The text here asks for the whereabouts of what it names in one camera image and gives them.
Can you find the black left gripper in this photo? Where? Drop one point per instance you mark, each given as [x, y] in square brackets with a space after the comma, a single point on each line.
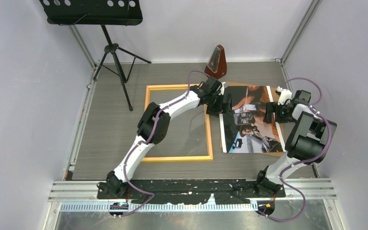
[224, 108]

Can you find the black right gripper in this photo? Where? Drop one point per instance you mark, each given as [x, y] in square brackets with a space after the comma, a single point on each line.
[272, 107]

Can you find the printed photo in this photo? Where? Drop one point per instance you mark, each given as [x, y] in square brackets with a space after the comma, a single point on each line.
[254, 127]

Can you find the yellow wooden picture frame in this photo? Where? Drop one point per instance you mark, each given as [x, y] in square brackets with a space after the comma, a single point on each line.
[209, 156]

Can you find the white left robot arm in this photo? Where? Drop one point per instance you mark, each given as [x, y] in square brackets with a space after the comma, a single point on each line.
[153, 127]

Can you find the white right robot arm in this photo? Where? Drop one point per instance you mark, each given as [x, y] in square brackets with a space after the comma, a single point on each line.
[307, 143]

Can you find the brown metronome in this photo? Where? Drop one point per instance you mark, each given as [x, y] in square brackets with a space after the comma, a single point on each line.
[217, 64]

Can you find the brown backing board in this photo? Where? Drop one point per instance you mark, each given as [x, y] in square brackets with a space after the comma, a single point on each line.
[279, 139]

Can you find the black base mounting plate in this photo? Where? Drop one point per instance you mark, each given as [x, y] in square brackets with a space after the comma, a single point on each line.
[188, 192]

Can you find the black music stand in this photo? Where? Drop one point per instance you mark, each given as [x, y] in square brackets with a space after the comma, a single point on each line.
[103, 13]

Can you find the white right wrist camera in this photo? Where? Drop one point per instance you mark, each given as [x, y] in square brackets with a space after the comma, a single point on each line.
[284, 95]

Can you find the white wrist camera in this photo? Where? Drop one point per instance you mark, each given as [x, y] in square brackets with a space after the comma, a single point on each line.
[284, 95]
[224, 85]

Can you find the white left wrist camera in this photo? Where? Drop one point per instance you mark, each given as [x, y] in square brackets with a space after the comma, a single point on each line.
[224, 85]

